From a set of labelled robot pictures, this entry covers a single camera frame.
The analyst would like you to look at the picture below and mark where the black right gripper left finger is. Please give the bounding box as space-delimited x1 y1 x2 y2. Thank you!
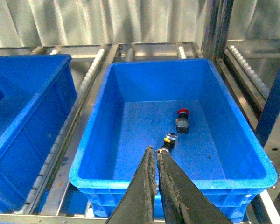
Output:
106 146 157 224

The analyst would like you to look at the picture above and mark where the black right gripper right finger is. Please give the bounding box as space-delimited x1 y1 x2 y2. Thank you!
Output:
156 149 232 224

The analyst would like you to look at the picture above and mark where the yellow mushroom push button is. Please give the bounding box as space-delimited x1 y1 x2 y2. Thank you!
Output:
159 132 178 154

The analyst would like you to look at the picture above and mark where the red mushroom push button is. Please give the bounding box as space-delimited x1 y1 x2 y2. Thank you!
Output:
175 108 189 134

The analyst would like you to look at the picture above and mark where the blue target bin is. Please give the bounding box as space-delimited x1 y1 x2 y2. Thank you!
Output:
69 59 278 223

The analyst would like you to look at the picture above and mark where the blue source bin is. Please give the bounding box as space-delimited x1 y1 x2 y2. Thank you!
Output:
0 55 77 213

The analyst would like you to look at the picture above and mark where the metal rack divider rail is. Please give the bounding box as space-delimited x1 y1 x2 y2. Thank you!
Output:
25 44 119 217

